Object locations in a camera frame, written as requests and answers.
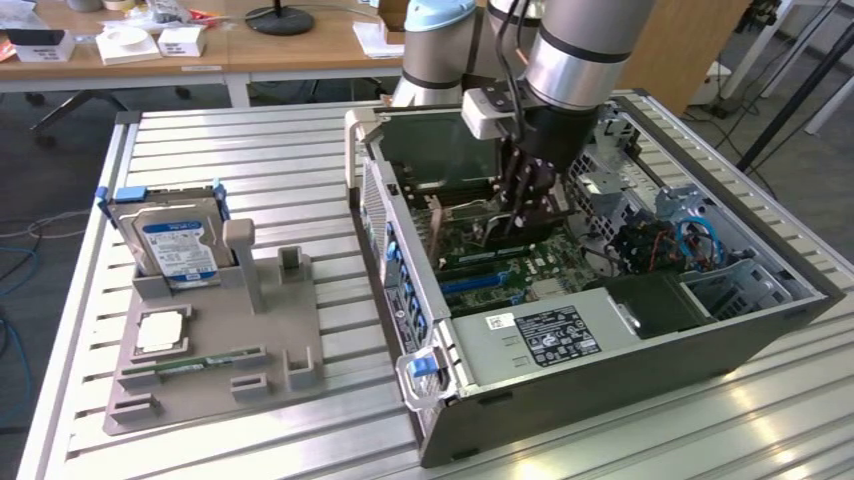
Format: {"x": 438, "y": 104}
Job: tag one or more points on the silver CPU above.
{"x": 163, "y": 332}

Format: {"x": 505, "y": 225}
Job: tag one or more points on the wooden cabinet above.
{"x": 688, "y": 50}

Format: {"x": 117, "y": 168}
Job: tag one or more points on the white table frame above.
{"x": 761, "y": 50}

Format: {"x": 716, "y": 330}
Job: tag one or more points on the black tripod pole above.
{"x": 807, "y": 97}

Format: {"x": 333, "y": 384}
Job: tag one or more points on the clear plastic bag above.
{"x": 174, "y": 11}

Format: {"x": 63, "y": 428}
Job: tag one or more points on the grey cup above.
{"x": 83, "y": 5}

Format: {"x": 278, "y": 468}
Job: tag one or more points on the grey parts rack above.
{"x": 201, "y": 407}

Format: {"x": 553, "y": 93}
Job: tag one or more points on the beige tape roll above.
{"x": 117, "y": 4}

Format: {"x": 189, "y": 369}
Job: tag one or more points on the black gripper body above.
{"x": 557, "y": 132}

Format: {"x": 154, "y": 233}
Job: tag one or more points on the white floor box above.
{"x": 710, "y": 85}

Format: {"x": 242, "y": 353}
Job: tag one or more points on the black Nvidia graphics card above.
{"x": 490, "y": 232}

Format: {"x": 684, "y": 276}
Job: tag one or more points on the open dark PC case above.
{"x": 601, "y": 400}

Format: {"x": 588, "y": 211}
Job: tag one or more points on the white box with black label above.
{"x": 43, "y": 54}

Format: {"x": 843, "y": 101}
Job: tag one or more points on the brown cardboard box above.
{"x": 393, "y": 12}

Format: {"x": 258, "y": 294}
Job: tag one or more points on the black device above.
{"x": 34, "y": 36}

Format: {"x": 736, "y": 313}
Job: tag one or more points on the green motherboard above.
{"x": 561, "y": 270}

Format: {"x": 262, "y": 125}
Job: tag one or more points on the black chair base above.
{"x": 63, "y": 111}

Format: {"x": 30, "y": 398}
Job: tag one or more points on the hard disk with blue caddy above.
{"x": 174, "y": 245}

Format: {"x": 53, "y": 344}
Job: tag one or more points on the flat white box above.
{"x": 127, "y": 54}

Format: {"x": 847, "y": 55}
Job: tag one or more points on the metal disk bay cage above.
{"x": 610, "y": 205}

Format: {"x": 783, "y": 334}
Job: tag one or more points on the wooden desk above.
{"x": 301, "y": 55}

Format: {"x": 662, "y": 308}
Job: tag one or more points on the stack of white papers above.
{"x": 374, "y": 42}

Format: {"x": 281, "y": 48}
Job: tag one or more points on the black lamp base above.
{"x": 281, "y": 22}

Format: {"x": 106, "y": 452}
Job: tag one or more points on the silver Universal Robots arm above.
{"x": 588, "y": 60}

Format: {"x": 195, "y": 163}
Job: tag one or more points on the red booklet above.
{"x": 5, "y": 52}

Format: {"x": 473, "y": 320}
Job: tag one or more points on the white tape roll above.
{"x": 110, "y": 37}

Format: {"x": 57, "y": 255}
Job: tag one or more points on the small white box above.
{"x": 181, "y": 42}

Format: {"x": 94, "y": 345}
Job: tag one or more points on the white label strip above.
{"x": 201, "y": 67}

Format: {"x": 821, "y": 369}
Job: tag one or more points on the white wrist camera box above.
{"x": 484, "y": 120}

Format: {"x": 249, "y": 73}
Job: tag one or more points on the blue case release latch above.
{"x": 421, "y": 372}

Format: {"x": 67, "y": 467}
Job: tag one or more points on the blue expansion slot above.
{"x": 474, "y": 284}

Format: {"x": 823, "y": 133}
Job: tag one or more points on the grey power supply unit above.
{"x": 488, "y": 360}

